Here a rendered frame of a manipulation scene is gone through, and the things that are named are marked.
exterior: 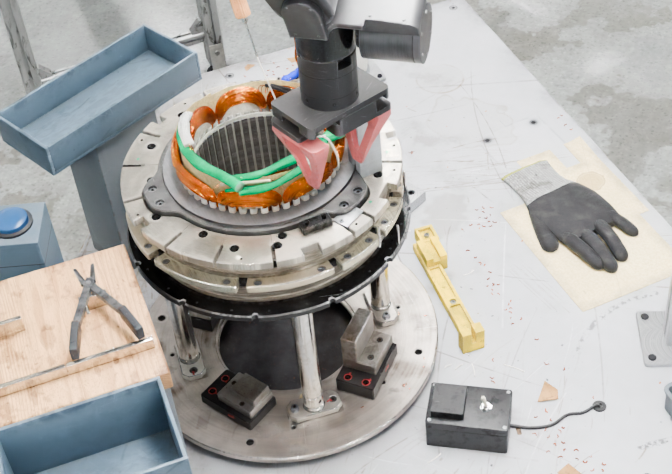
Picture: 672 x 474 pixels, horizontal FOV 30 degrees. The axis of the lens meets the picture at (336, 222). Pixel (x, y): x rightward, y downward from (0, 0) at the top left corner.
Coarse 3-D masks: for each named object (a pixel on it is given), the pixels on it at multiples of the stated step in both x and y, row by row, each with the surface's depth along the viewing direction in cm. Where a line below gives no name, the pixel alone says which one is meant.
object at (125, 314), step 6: (120, 306) 127; (120, 312) 127; (126, 312) 127; (126, 318) 126; (132, 318) 126; (126, 324) 127; (132, 324) 125; (138, 324) 125; (132, 330) 126; (138, 330) 125; (138, 336) 125; (144, 336) 126
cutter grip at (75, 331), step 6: (72, 324) 126; (78, 324) 126; (72, 330) 125; (78, 330) 126; (72, 336) 125; (78, 336) 125; (72, 342) 124; (78, 342) 125; (72, 348) 124; (78, 348) 125; (72, 354) 124; (78, 354) 124
